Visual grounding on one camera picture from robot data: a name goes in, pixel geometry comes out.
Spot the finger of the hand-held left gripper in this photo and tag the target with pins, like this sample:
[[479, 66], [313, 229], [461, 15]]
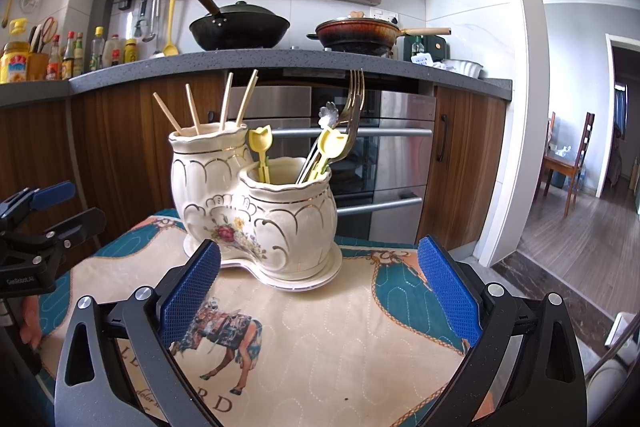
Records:
[[56, 193], [75, 223]]

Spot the stainless steel oven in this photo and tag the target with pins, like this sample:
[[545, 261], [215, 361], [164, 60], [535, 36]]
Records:
[[400, 147]]

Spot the horse printed quilted mat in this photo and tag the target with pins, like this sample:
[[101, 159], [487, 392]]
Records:
[[325, 347]]

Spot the sauce bottle green label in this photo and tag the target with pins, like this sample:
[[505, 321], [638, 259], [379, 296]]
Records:
[[79, 59]]

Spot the clear bottle with yellow cap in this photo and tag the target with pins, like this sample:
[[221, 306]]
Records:
[[97, 54]]

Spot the green kitchen appliance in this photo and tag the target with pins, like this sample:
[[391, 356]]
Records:
[[435, 47]]

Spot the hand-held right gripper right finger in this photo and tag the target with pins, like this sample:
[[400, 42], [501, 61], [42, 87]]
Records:
[[447, 292]]

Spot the dark sauce bottle red cap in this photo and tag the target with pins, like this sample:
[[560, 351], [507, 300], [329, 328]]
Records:
[[68, 59]]

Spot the white box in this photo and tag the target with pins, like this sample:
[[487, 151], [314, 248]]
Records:
[[616, 329]]

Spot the person's left hand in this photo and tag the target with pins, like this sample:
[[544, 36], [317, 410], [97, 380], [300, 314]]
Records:
[[31, 319]]

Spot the gold fork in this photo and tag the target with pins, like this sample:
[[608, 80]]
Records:
[[358, 92]]

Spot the silver fork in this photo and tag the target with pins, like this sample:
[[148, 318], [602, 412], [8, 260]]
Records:
[[315, 157]]

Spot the white wall socket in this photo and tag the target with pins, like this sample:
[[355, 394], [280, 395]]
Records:
[[385, 14]]

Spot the cream floral ceramic utensil holder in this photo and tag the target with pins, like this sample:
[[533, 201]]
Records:
[[290, 227]]

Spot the white fluted dish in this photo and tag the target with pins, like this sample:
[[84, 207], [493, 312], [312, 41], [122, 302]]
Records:
[[465, 69]]

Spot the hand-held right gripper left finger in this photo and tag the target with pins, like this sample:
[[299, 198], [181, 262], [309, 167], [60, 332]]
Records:
[[190, 289]]

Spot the cream ceramic drip saucer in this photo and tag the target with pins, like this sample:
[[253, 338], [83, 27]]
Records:
[[320, 279]]

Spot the white jug with red label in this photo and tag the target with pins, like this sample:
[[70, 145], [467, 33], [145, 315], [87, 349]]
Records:
[[112, 54]]

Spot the wooden dining table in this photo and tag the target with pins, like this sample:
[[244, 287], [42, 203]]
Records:
[[557, 164]]

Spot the metal slotted utensil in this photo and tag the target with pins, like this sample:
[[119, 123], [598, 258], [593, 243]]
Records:
[[140, 19]]

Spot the wooden dining chair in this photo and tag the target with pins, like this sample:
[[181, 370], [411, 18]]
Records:
[[582, 157]]

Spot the small yellow bottle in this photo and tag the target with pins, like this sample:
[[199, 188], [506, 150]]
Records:
[[130, 53]]

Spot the metal ladle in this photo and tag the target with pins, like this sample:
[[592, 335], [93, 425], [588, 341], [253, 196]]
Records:
[[152, 22]]

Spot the red-labelled sauce bottle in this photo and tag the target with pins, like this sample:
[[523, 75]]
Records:
[[54, 62]]

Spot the large yellow oil bottle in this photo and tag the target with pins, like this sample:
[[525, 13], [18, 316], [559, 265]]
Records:
[[14, 62]]

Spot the black wok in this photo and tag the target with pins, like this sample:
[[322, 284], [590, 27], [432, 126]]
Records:
[[240, 29]]

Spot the grey kitchen countertop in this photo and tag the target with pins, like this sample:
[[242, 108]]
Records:
[[200, 62]]

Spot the blue and white packet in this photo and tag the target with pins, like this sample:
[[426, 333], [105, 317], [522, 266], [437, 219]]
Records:
[[421, 58]]

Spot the metal frame chair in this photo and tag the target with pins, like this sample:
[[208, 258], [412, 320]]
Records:
[[607, 372]]

